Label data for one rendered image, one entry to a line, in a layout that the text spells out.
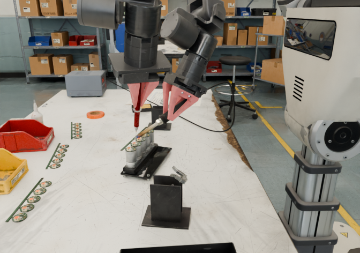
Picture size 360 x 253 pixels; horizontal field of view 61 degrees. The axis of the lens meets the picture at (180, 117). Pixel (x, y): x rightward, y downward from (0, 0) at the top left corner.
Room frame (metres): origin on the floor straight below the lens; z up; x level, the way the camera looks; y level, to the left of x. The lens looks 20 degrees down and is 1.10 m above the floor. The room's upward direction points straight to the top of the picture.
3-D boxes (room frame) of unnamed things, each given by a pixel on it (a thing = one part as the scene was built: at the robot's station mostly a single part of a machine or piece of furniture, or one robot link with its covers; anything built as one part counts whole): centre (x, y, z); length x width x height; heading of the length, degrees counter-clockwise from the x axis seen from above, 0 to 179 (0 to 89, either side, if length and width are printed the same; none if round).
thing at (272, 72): (4.06, -1.40, 0.51); 0.75 x 0.48 x 1.03; 31
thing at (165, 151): (0.67, 0.08, 0.76); 0.16 x 0.07 x 0.01; 164
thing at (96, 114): (1.02, 0.30, 0.76); 0.06 x 0.06 x 0.01
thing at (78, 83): (1.31, 0.41, 0.80); 0.15 x 0.12 x 0.10; 93
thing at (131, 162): (0.62, 0.11, 0.79); 0.02 x 0.02 x 0.05
